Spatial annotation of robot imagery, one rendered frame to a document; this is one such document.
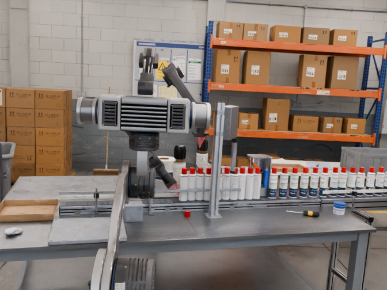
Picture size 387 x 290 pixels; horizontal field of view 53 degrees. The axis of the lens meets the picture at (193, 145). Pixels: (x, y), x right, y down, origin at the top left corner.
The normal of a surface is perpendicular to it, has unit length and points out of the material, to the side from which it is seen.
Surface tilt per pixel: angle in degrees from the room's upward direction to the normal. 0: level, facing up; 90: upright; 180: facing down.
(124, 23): 90
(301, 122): 90
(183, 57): 90
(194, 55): 90
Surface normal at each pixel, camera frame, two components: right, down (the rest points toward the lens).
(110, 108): 0.05, 0.16
